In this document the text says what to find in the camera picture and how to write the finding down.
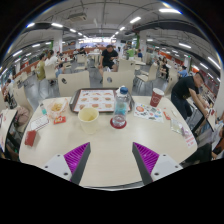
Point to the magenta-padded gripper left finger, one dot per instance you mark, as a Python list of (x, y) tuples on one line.
[(76, 158)]

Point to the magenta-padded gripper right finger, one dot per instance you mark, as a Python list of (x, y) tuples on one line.
[(148, 158)]

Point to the clear water bottle blue cap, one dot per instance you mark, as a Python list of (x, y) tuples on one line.
[(120, 106)]

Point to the cream paper cup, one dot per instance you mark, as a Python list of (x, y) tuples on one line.
[(88, 123)]

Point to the red sauce packet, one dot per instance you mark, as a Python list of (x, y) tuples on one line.
[(167, 116), (60, 120)]

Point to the clear plastic wrapper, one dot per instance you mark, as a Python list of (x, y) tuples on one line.
[(177, 126)]

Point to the colourful printed leaflet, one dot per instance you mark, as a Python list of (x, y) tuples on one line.
[(148, 112)]

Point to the white notice red text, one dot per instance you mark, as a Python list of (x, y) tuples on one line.
[(190, 140)]

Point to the flat round red coaster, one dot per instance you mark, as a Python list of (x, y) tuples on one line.
[(113, 125)]

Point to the clear plastic bag of fries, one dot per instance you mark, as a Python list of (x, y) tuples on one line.
[(57, 107)]

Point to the red paper cup white lid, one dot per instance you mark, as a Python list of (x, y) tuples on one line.
[(156, 98)]

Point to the printed paper tray liner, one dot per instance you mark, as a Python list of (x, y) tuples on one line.
[(95, 100)]

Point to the beige neighbouring table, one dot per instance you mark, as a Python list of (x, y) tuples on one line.
[(201, 118), (6, 126)]

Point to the pink bag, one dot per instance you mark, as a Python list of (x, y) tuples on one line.
[(22, 116)]

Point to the beige chair with round hole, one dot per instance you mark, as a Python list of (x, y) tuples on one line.
[(75, 85), (120, 81)]

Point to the group of beige chairs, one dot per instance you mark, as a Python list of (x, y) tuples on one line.
[(152, 71)]

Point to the ceiling air conditioner unit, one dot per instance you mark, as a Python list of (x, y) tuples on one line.
[(77, 17)]

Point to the ceiling strip lights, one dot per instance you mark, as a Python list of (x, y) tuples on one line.
[(170, 10)]

